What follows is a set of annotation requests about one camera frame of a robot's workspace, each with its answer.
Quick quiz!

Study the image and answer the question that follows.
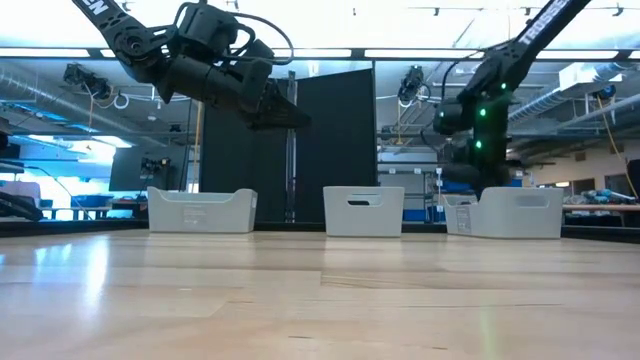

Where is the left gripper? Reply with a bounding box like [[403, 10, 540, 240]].
[[157, 53, 312, 131]]

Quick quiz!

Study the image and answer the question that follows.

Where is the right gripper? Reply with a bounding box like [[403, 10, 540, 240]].
[[441, 149, 514, 199]]

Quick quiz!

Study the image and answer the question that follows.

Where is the grey plastic bin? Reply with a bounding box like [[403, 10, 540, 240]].
[[442, 186, 565, 240], [147, 186, 259, 234], [322, 185, 406, 238]]

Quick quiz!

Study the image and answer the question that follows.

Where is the black folding screen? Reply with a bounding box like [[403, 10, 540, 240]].
[[199, 68, 379, 225]]

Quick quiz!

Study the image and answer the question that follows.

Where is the metal storage shelving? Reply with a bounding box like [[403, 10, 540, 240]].
[[377, 130, 506, 224]]

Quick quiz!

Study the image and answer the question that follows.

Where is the wooden workbench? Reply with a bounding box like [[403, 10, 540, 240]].
[[562, 202, 640, 229]]

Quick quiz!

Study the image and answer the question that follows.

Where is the black monitor board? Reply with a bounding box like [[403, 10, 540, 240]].
[[108, 144, 187, 193]]

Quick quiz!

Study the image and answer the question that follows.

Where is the blue plastic box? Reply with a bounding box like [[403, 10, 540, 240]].
[[71, 194, 114, 208]]

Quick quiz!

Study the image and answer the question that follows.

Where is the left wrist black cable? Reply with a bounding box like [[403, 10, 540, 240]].
[[172, 2, 295, 67]]

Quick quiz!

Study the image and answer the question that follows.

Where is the wooden post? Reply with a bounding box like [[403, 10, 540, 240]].
[[192, 96, 205, 194]]

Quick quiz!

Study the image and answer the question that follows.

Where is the black aluminium table frame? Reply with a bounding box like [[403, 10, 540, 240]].
[[0, 218, 640, 245]]

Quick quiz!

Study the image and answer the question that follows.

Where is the black hanging camera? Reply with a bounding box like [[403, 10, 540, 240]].
[[62, 63, 114, 101], [397, 67, 432, 106]]

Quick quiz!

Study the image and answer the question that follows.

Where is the yellow hanging cable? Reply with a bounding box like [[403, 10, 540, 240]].
[[596, 94, 640, 200]]

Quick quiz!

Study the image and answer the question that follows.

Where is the white ceiling duct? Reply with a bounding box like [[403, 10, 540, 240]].
[[507, 60, 640, 126]]

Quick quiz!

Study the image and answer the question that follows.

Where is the silver ventilation duct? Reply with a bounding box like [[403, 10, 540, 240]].
[[0, 64, 124, 132]]

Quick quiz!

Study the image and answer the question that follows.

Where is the black hose bundle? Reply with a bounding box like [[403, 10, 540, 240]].
[[0, 191, 45, 222]]

